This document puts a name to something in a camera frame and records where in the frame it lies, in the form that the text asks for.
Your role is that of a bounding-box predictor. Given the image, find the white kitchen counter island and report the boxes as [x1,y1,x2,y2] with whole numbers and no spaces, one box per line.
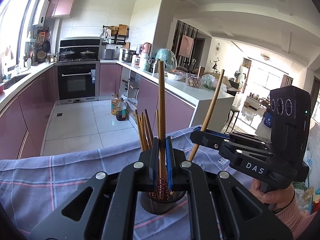
[100,60,234,134]

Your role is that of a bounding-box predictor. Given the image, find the black cooking pot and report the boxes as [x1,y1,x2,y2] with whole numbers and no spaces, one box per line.
[80,49,96,60]
[59,48,75,61]

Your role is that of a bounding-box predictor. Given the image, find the grey plaid tablecloth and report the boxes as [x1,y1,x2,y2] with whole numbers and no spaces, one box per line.
[0,126,256,240]

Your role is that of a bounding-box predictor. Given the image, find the bamboo chopstick red patterned end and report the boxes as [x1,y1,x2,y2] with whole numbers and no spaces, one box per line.
[158,61,167,200]

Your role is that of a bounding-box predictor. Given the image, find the white water heater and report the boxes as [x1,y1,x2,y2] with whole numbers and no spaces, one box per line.
[33,0,49,27]

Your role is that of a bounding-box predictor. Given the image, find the right hand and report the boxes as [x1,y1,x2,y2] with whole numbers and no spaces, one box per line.
[249,179,295,212]

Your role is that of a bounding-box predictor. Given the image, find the black mesh utensil holder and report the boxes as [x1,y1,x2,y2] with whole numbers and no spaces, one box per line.
[140,191,186,215]

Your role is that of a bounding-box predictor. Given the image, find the steel stock pot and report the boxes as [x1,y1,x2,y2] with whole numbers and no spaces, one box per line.
[121,49,136,62]

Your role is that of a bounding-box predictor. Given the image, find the teal round appliance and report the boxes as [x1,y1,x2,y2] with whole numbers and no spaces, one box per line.
[156,48,177,71]

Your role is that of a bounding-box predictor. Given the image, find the dark sauce bottle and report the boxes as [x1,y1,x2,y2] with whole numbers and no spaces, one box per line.
[116,98,127,121]

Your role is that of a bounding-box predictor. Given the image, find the black cooking pot right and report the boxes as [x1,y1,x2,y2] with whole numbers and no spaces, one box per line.
[80,49,96,60]

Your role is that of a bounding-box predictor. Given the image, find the black cooking pot left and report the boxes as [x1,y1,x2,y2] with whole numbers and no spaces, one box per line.
[59,48,75,61]

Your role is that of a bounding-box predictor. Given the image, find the cooking oil bottle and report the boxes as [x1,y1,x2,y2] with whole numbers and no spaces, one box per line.
[111,94,119,116]

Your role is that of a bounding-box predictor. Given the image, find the built-in black oven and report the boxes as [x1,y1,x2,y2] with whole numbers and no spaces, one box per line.
[57,63,96,101]

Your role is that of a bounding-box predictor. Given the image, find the black camera box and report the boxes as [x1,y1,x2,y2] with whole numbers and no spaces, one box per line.
[270,86,311,166]

